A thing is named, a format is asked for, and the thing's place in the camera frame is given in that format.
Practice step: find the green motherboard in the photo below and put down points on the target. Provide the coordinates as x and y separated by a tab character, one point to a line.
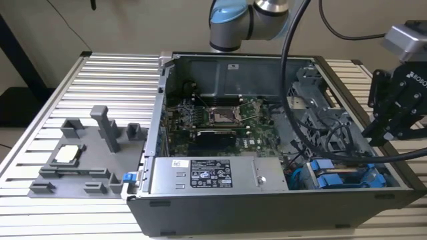
260	135

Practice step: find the grey parts rack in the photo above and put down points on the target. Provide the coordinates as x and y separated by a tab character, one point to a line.
96	160

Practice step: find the hard disk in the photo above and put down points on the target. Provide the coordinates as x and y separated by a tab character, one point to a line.
321	180

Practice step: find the dark grey PC case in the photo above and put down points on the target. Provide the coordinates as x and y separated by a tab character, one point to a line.
233	215

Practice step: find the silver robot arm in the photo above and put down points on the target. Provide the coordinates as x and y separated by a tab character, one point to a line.
229	25

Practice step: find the blue case latch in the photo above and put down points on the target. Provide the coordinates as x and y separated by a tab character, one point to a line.
127	177

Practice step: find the CPU socket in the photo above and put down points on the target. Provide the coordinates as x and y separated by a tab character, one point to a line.
221	117

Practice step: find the RAM slot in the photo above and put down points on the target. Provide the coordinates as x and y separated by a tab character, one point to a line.
217	102
217	97

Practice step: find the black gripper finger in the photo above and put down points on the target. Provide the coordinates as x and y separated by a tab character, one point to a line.
410	127
382	130

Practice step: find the grey metal drive cage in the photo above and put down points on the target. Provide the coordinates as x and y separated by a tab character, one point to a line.
307	105

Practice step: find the black graphics card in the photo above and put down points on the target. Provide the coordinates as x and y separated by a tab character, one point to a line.
213	140

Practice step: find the silver CPU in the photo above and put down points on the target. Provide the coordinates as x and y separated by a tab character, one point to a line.
67	153

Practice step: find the silver power supply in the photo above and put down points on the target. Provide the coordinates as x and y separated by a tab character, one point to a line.
167	175

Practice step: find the black stand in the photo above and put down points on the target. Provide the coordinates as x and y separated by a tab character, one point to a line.
20	105

